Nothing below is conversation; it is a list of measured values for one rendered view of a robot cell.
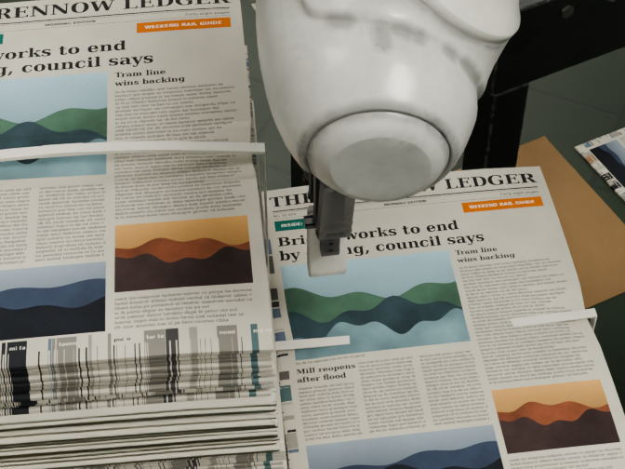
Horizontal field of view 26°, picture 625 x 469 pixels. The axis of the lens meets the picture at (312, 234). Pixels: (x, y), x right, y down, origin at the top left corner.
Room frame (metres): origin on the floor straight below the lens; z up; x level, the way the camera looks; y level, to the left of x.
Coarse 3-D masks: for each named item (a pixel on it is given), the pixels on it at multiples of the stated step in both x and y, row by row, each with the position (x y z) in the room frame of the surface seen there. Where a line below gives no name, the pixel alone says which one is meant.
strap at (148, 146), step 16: (64, 144) 0.70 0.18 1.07; (80, 144) 0.70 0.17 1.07; (96, 144) 0.70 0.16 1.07; (112, 144) 0.70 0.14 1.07; (128, 144) 0.70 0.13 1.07; (144, 144) 0.70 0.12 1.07; (160, 144) 0.70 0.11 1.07; (176, 144) 0.70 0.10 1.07; (192, 144) 0.70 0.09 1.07; (208, 144) 0.70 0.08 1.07; (224, 144) 0.71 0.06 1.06; (240, 144) 0.71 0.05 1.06; (256, 144) 0.71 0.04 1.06; (0, 160) 0.68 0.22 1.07
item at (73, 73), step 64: (64, 0) 0.88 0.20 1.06; (128, 0) 0.88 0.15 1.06; (192, 0) 0.88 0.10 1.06; (0, 64) 0.80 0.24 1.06; (64, 64) 0.80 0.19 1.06; (128, 64) 0.80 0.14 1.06; (192, 64) 0.80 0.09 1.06; (0, 128) 0.73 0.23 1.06; (64, 128) 0.73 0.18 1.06; (128, 128) 0.73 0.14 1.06
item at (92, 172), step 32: (160, 128) 0.73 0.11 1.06; (192, 128) 0.73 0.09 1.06; (224, 128) 0.73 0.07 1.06; (32, 160) 0.70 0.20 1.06; (64, 160) 0.70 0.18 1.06; (96, 160) 0.70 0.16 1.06; (128, 160) 0.70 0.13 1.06; (160, 160) 0.70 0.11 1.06; (192, 160) 0.70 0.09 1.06; (224, 160) 0.70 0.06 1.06; (0, 192) 0.66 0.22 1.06; (32, 192) 0.66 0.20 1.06; (64, 192) 0.66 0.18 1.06
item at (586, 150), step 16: (624, 128) 1.83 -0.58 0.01; (592, 144) 1.79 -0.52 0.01; (608, 144) 1.79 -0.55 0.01; (624, 144) 1.79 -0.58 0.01; (592, 160) 1.75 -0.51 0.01; (608, 160) 1.75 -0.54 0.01; (624, 160) 1.75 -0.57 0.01; (608, 176) 1.71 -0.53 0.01; (624, 176) 1.71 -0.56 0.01; (624, 192) 1.67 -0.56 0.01
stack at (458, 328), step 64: (448, 192) 0.88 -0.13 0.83; (512, 192) 0.89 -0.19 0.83; (384, 256) 0.80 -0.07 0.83; (448, 256) 0.80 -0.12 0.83; (512, 256) 0.80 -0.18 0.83; (320, 320) 0.73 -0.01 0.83; (384, 320) 0.73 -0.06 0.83; (448, 320) 0.73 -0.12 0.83; (512, 320) 0.73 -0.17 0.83; (576, 320) 0.73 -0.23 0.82; (320, 384) 0.66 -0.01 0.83; (384, 384) 0.66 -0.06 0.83; (448, 384) 0.66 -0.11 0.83; (512, 384) 0.66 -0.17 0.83; (576, 384) 0.66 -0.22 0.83; (320, 448) 0.60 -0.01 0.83; (384, 448) 0.60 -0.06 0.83; (448, 448) 0.60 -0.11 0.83; (512, 448) 0.60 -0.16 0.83; (576, 448) 0.60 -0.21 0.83
